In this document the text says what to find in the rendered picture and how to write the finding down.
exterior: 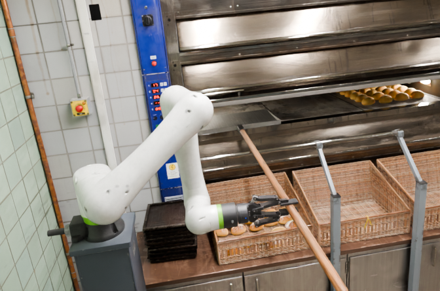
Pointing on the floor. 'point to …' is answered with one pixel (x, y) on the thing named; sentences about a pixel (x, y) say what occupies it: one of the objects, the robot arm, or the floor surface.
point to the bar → (340, 196)
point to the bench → (300, 268)
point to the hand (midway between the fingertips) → (289, 206)
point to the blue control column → (149, 48)
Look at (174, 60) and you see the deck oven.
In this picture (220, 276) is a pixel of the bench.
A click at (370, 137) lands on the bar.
